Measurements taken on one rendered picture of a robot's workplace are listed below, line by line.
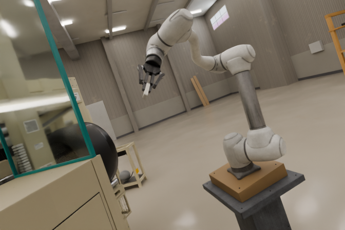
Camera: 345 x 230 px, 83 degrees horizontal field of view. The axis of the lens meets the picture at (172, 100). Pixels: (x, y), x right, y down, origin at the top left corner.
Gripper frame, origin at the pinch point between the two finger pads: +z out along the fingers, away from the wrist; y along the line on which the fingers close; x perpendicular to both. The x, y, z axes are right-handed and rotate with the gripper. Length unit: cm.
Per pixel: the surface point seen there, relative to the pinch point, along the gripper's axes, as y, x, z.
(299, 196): -186, -95, -20
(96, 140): 18, -76, -13
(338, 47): -557, -80, -527
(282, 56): -646, -289, -814
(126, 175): -36, -330, -90
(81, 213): 8.5, -21.3, 41.9
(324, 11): -624, -49, -794
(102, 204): 2.9, -26.0, 37.1
